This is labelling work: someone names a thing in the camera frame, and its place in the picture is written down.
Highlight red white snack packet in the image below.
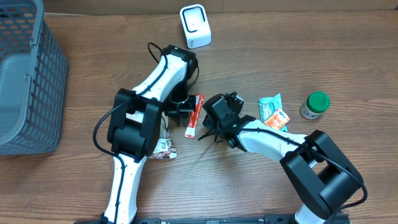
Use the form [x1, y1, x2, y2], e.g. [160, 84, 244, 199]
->
[184, 95, 205, 139]

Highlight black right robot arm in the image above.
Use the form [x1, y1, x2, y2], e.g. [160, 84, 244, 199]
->
[203, 92, 368, 223]

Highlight white brown snack bag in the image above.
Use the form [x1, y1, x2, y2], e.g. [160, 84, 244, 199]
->
[149, 113, 177, 159]

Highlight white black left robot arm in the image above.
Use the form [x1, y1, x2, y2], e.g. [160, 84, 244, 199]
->
[99, 45, 199, 223]

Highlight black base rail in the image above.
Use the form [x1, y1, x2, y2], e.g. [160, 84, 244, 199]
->
[75, 214, 351, 224]

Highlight grey plastic mesh basket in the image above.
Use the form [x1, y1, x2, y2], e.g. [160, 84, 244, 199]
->
[1, 0, 69, 156]

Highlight teal white snack packet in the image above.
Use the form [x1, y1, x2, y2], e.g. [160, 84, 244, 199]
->
[259, 93, 288, 132]

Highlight green lid Knorr jar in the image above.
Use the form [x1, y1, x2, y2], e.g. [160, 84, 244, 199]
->
[300, 91, 331, 119]

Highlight white barcode scanner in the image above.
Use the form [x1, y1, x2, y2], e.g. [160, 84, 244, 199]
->
[180, 4, 211, 49]

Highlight orange snack packet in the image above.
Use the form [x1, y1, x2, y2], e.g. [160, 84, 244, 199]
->
[264, 108, 290, 130]

